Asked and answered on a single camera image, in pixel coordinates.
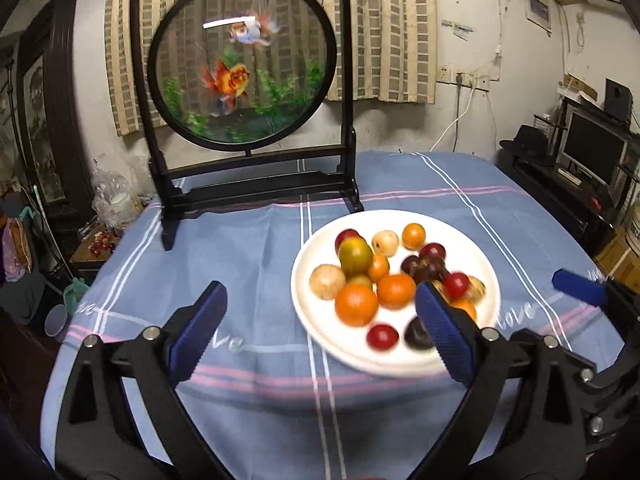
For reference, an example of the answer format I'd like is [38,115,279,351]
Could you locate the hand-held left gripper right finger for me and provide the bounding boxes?
[415,280,588,480]

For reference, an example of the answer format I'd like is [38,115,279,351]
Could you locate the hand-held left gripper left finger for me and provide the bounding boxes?
[55,280,228,480]

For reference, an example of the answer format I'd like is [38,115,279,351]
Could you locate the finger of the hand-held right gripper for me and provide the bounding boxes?
[551,268,640,343]
[566,352,640,402]

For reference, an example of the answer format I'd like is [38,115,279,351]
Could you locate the orange mandarin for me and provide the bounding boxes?
[401,223,427,251]
[376,273,417,310]
[450,299,478,321]
[368,255,391,283]
[334,282,379,328]

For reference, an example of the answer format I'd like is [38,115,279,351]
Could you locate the dark purple plum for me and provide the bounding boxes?
[403,316,436,352]

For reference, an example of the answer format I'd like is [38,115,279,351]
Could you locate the dark brown mangosteen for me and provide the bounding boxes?
[417,257,448,283]

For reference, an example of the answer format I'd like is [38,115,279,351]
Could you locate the pale yellow plum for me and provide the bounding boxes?
[309,264,347,301]
[371,230,401,257]

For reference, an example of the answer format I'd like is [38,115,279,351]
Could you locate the yellow green mandarin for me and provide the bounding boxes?
[339,237,374,276]

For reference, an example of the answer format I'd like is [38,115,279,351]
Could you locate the white plate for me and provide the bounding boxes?
[291,209,502,377]

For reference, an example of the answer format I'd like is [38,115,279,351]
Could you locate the cardboard box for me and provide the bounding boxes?
[594,230,640,283]
[562,74,599,102]

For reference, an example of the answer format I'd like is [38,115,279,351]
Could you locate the white plastic bucket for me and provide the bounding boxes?
[622,200,640,256]

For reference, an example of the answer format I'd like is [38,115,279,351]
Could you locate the blue striped tablecloth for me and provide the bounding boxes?
[40,150,631,480]

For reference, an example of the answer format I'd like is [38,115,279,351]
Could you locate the black television stand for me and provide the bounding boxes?
[495,147,631,258]

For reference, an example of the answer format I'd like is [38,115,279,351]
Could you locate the cluster of red cherries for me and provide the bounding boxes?
[87,232,119,257]

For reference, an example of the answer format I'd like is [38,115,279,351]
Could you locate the wooden stool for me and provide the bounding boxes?
[69,227,126,273]

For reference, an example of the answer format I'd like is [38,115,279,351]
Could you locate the green dustpan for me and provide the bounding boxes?
[62,277,91,306]

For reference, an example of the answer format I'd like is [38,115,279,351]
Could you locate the computer monitor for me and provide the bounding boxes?
[557,109,630,187]

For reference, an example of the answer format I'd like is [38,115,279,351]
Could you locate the grey bucket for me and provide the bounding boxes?
[44,303,74,343]

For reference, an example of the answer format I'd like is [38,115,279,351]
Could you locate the black hat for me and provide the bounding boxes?
[499,125,557,162]

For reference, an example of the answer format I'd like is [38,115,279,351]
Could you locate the clear plastic bag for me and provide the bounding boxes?
[90,160,153,231]

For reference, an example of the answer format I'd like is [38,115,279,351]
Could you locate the black speaker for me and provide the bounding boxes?
[604,78,633,122]

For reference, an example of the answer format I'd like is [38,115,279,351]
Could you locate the colourful plastic bag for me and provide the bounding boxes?
[0,215,33,283]

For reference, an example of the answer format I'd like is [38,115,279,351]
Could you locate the dark wooden framed panel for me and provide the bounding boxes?
[16,0,96,206]

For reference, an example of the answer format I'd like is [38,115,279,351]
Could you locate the goldfish screen black stand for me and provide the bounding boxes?
[129,0,365,252]

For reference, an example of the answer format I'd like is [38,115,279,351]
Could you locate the beige striped curtain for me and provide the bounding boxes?
[104,0,438,137]

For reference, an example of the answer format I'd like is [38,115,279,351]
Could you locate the metal wire rack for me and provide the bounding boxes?
[532,114,566,156]

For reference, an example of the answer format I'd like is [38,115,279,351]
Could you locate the white mop handle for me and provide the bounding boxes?
[31,184,72,282]

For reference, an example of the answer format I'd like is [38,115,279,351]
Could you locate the white cable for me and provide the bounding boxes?
[431,87,473,153]

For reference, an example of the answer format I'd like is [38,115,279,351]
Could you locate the black cable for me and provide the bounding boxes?
[453,79,462,154]

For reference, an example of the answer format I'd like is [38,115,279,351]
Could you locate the white double wall socket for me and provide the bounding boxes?
[456,72,490,92]

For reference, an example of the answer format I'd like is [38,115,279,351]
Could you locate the framed wall picture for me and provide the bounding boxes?
[524,0,554,37]

